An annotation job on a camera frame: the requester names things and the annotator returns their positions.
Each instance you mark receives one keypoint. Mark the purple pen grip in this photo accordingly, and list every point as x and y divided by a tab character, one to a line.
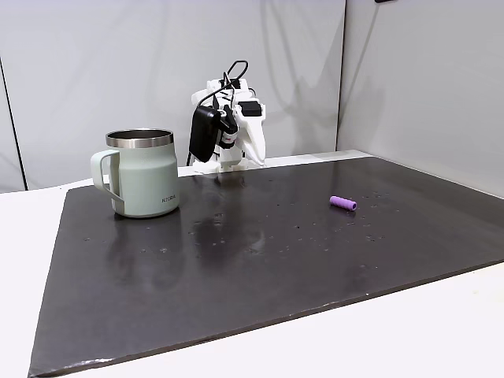
343	203

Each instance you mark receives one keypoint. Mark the pale green steel mug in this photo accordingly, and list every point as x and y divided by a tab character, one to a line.
143	173

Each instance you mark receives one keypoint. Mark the black table mat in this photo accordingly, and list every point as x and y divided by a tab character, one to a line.
256	256

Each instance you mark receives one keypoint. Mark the black camera box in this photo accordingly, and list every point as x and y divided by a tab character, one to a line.
202	132

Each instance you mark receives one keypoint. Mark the dark wall fixture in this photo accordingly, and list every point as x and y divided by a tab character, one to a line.
384	1

